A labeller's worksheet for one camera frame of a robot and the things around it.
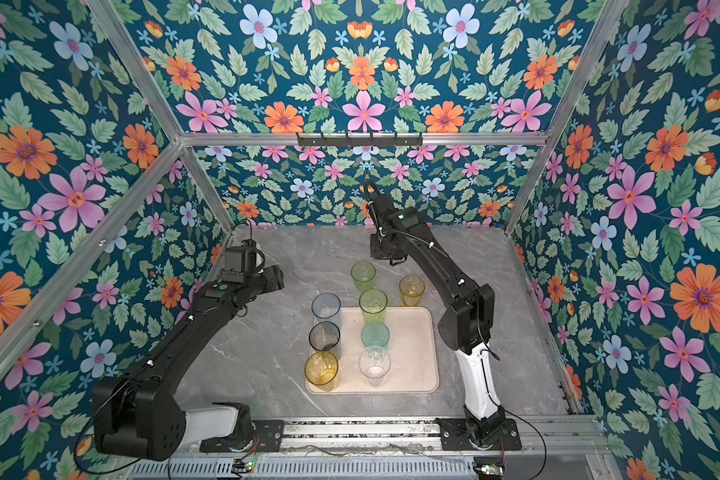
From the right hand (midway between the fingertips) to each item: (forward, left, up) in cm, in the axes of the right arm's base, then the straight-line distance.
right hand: (382, 250), depth 87 cm
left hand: (-6, +31, 0) cm, 31 cm away
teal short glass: (-20, +2, -15) cm, 25 cm away
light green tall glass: (-15, +3, -6) cm, 16 cm away
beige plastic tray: (-23, -9, -19) cm, 32 cm away
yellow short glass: (-2, -10, -17) cm, 20 cm away
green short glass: (+3, +7, -16) cm, 17 cm away
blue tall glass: (-12, +17, -13) cm, 25 cm away
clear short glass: (-28, +2, -14) cm, 31 cm away
